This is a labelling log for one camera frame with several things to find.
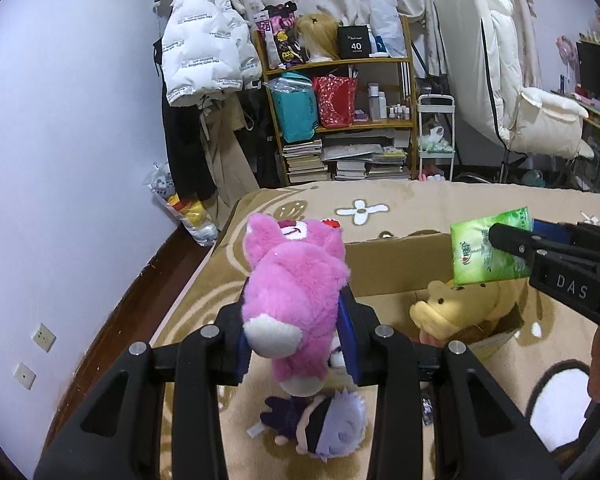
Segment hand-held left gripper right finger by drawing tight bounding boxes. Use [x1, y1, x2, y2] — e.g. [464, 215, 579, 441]
[336, 286, 551, 480]

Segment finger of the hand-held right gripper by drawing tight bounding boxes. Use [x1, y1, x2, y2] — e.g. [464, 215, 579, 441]
[487, 222, 600, 271]
[531, 219, 600, 261]

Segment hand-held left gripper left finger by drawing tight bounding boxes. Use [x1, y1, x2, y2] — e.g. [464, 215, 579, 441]
[32, 304, 253, 480]

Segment green tissue packet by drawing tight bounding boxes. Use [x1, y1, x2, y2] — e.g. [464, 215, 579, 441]
[450, 206, 535, 287]

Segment pink plush bear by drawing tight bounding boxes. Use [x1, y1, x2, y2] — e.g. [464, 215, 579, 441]
[242, 212, 353, 396]

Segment cardboard box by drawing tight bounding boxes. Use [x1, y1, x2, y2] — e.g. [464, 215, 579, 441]
[342, 230, 526, 361]

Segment yellow plush bear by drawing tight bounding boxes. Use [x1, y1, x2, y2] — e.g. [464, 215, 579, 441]
[410, 280, 518, 346]

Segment purple plush doll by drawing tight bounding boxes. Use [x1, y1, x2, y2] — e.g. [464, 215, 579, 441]
[247, 392, 373, 463]

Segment brown and white slipper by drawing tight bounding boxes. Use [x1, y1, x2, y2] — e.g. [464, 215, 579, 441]
[525, 360, 600, 461]

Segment white trolley cart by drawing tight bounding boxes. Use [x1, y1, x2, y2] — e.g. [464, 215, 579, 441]
[416, 94, 456, 182]

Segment clear plastic bag with toys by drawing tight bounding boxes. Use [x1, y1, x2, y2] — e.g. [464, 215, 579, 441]
[147, 162, 220, 247]

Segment stack of papers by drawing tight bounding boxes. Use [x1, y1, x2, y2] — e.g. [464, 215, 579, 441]
[322, 132, 413, 182]

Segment black monitor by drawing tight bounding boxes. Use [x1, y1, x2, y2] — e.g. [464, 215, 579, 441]
[575, 40, 600, 106]

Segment pink desk fan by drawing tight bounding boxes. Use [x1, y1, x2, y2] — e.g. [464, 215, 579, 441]
[555, 35, 578, 93]

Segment white padded chair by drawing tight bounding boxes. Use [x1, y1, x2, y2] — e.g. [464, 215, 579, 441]
[432, 0, 596, 161]

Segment beige hanging coat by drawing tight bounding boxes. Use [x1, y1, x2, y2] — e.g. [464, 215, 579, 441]
[200, 95, 261, 228]

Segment stack of books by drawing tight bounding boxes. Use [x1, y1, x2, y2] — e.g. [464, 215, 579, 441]
[281, 140, 331, 184]

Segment group of white cosmetic bottles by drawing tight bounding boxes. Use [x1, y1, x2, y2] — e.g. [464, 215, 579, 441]
[367, 82, 412, 122]

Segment black hanging clothes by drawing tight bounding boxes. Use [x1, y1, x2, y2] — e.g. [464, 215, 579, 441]
[152, 35, 218, 201]

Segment black tote bag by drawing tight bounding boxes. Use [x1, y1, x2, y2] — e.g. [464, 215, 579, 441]
[240, 92, 286, 186]

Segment red patterned bag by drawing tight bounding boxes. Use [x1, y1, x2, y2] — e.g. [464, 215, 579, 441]
[312, 75, 358, 128]

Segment teal bag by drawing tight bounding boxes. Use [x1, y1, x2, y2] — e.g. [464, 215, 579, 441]
[270, 72, 318, 143]

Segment wooden shelf unit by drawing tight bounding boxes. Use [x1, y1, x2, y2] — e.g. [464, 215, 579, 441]
[252, 15, 418, 186]

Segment white plastic bag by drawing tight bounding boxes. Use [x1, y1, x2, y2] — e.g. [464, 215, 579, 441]
[369, 0, 408, 58]

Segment black box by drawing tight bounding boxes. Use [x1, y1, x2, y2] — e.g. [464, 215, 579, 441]
[336, 24, 372, 57]

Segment blonde wig head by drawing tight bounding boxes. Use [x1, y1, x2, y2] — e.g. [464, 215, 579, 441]
[296, 11, 342, 63]

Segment purple and pink package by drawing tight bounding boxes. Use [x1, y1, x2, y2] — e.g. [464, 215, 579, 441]
[255, 1, 303, 68]

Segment white puffer jacket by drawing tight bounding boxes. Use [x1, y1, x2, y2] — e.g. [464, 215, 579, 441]
[161, 0, 263, 107]

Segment white wall socket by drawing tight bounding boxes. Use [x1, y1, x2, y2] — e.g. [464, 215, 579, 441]
[31, 322, 57, 352]
[12, 361, 37, 391]

